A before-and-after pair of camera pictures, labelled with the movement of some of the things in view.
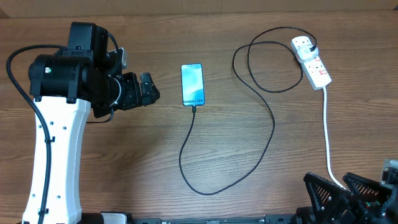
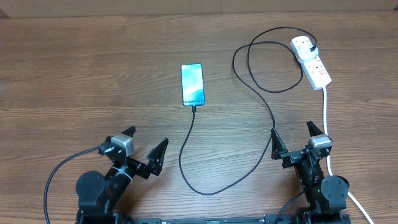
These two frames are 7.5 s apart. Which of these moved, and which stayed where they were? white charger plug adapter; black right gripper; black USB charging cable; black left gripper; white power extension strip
Moved: black right gripper; black left gripper
Stayed: white charger plug adapter; black USB charging cable; white power extension strip
